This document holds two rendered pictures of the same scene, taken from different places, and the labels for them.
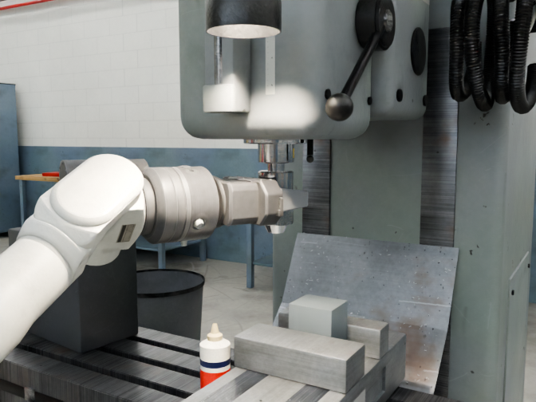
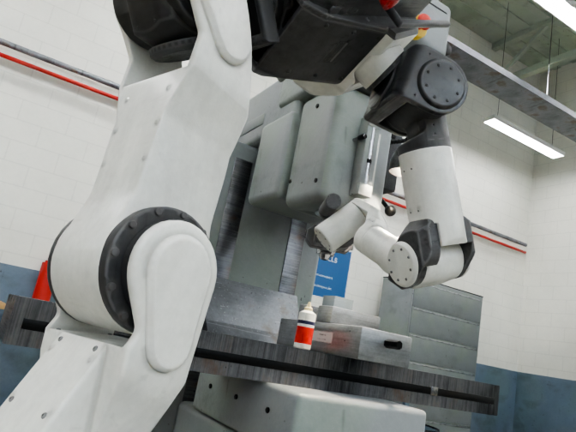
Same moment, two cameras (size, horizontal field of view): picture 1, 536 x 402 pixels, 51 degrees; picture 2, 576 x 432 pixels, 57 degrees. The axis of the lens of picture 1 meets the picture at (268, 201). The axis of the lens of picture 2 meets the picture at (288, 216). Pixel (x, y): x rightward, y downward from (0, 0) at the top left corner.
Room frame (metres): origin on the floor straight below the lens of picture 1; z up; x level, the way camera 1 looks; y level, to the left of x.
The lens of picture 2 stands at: (0.15, 1.20, 0.96)
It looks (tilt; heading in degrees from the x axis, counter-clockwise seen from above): 13 degrees up; 301
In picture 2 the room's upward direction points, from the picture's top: 11 degrees clockwise
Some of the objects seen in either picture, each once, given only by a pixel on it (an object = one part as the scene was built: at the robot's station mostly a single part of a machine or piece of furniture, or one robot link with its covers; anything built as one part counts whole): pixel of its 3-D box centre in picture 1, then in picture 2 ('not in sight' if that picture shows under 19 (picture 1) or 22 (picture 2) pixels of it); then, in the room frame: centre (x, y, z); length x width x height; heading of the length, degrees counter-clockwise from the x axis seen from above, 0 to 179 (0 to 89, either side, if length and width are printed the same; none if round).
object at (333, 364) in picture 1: (298, 355); (348, 319); (0.66, -0.04, 1.05); 0.15 x 0.06 x 0.04; 60
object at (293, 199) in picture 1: (289, 199); not in sight; (0.71, -0.03, 1.23); 0.06 x 0.02 x 0.03; 124
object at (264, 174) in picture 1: (275, 174); not in sight; (0.74, -0.01, 1.26); 0.05 x 0.05 x 0.01
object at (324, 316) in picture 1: (317, 324); (336, 309); (0.71, -0.07, 1.07); 0.06 x 0.05 x 0.06; 60
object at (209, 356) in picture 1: (214, 363); (305, 325); (0.72, 0.07, 1.01); 0.04 x 0.04 x 0.11
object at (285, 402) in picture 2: not in sight; (298, 409); (0.74, -0.01, 0.82); 0.50 x 0.35 x 0.12; 149
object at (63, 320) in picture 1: (72, 277); not in sight; (1.00, 0.36, 1.06); 0.22 x 0.12 x 0.20; 52
